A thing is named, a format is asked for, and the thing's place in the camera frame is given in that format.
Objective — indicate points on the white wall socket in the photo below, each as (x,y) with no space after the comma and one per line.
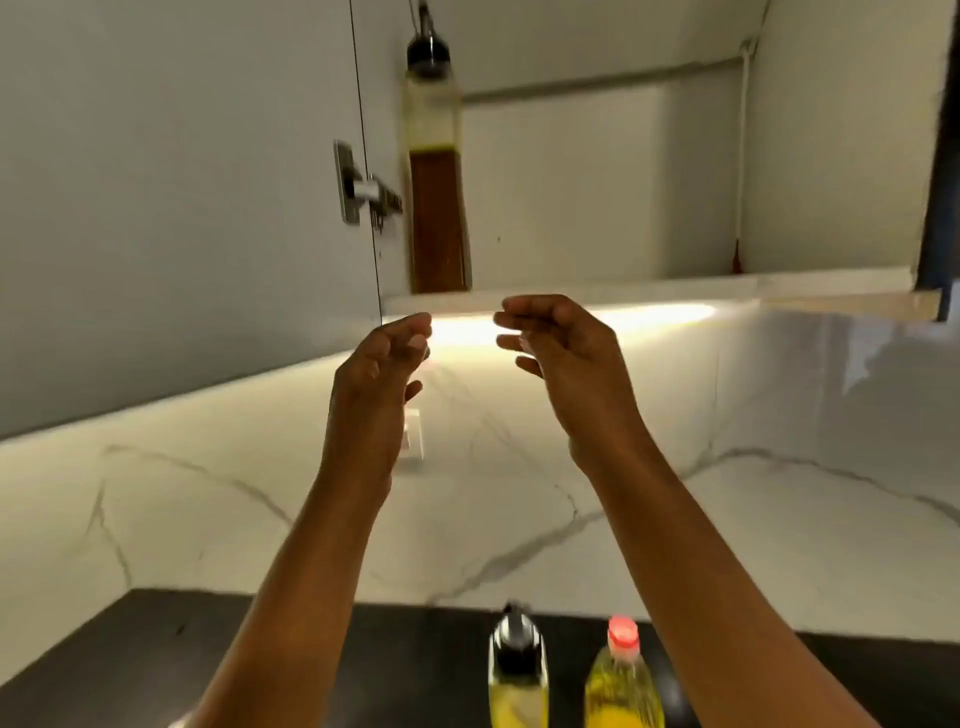
(412,439)

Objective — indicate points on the under-cabinet light strip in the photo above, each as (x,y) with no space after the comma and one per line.
(645,316)

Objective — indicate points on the person's right hand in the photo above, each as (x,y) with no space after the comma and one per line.
(589,390)

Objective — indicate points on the person's right fingers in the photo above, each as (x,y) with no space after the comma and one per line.
(529,319)

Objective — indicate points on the yellow oil bottle red cap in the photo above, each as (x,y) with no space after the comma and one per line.
(622,690)

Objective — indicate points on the person's right forearm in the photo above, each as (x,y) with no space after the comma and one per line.
(697,600)

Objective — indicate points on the white cabinet door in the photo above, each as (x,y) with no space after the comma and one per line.
(187,187)

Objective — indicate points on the metal cabinet hinge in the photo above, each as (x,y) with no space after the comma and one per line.
(351,184)

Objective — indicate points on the glass oil dispenser black spout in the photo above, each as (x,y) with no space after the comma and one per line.
(517,667)

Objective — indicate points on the person's left forearm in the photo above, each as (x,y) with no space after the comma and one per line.
(300,607)

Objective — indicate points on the tall glass bottle brown liquid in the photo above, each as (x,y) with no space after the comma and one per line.
(437,217)

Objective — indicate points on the person's left fingers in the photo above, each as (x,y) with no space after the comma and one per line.
(401,337)

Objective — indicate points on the person's left hand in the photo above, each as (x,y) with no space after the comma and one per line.
(367,412)

